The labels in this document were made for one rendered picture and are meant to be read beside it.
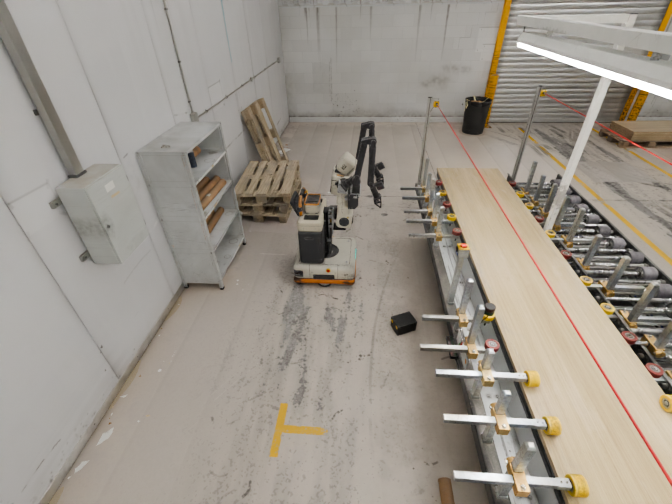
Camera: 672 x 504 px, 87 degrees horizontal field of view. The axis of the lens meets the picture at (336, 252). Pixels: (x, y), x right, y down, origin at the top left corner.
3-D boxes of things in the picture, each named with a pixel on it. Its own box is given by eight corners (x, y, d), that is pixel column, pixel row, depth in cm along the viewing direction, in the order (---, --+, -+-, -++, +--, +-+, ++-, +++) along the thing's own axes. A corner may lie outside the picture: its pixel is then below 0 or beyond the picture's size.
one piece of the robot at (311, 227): (300, 272, 381) (293, 204, 332) (307, 244, 425) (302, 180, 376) (331, 273, 379) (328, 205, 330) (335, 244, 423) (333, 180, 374)
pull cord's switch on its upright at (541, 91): (511, 188, 416) (541, 87, 351) (507, 183, 428) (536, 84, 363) (518, 188, 416) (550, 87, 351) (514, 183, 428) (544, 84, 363)
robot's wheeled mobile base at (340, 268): (293, 284, 386) (291, 266, 371) (302, 250, 437) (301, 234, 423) (355, 286, 381) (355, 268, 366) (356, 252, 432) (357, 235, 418)
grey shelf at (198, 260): (184, 288, 390) (134, 152, 299) (213, 242, 462) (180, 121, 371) (223, 289, 387) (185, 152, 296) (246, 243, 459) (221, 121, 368)
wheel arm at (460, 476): (453, 482, 147) (455, 478, 145) (452, 472, 150) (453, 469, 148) (578, 491, 144) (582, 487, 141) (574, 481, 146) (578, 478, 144)
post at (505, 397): (481, 447, 186) (504, 395, 157) (479, 440, 188) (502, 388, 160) (487, 447, 185) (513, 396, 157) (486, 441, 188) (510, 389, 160)
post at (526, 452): (497, 498, 163) (528, 449, 135) (494, 490, 166) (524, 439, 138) (504, 499, 163) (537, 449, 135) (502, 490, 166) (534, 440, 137)
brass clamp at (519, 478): (513, 496, 144) (516, 491, 141) (502, 461, 154) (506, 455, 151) (528, 497, 143) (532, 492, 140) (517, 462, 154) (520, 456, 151)
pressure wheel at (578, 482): (576, 482, 140) (564, 469, 148) (574, 501, 141) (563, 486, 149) (591, 484, 140) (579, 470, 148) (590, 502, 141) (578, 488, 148)
